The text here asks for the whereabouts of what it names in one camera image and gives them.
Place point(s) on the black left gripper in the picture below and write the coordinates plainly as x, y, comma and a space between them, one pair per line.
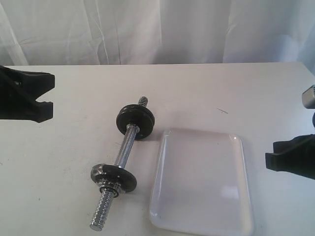
34, 84

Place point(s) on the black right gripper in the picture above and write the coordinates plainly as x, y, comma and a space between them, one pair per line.
279, 161

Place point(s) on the white backdrop curtain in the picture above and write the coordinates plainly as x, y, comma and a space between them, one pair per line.
66, 32

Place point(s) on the black weight plate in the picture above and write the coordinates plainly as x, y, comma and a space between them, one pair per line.
129, 114
114, 173
146, 124

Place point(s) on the white rectangular plastic tray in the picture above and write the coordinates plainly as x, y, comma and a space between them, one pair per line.
201, 185

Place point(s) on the chrome threaded dumbbell bar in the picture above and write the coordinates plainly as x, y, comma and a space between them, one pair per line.
108, 189

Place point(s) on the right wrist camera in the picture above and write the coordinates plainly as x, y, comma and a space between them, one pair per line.
308, 98

